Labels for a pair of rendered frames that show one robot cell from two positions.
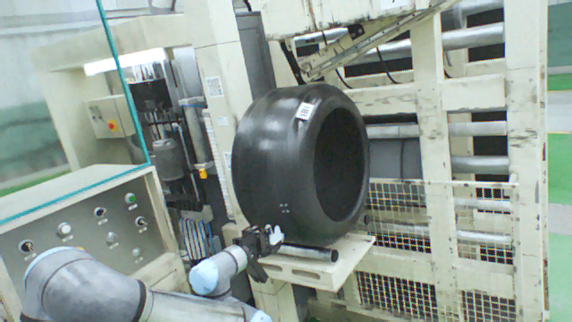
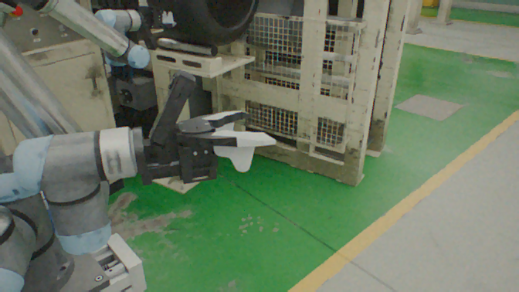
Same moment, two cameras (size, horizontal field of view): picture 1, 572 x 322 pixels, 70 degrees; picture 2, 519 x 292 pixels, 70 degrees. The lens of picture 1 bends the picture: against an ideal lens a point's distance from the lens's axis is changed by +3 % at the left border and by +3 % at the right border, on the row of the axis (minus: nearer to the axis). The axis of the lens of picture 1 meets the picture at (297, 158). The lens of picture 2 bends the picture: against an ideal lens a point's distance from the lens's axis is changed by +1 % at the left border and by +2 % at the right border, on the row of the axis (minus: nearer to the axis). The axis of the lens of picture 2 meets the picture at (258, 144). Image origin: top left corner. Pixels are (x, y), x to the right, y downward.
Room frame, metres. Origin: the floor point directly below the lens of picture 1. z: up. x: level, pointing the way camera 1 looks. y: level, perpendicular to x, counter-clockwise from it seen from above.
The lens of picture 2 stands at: (-0.47, -0.19, 1.31)
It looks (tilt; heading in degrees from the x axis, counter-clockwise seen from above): 28 degrees down; 357
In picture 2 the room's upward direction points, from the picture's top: straight up
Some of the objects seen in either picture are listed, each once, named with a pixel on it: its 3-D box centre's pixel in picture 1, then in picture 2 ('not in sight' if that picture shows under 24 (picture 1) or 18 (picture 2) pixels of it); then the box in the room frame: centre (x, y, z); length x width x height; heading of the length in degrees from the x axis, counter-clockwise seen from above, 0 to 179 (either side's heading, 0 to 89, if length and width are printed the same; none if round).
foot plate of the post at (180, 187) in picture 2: not in sight; (181, 174); (1.56, 0.22, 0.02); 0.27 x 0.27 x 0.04; 55
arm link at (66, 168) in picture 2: not in sight; (64, 162); (0.00, 0.07, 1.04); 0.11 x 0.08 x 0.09; 104
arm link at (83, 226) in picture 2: not in sight; (82, 209); (0.02, 0.07, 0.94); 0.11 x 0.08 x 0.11; 14
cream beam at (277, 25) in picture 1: (344, 5); not in sight; (1.60, -0.28, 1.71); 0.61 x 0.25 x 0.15; 55
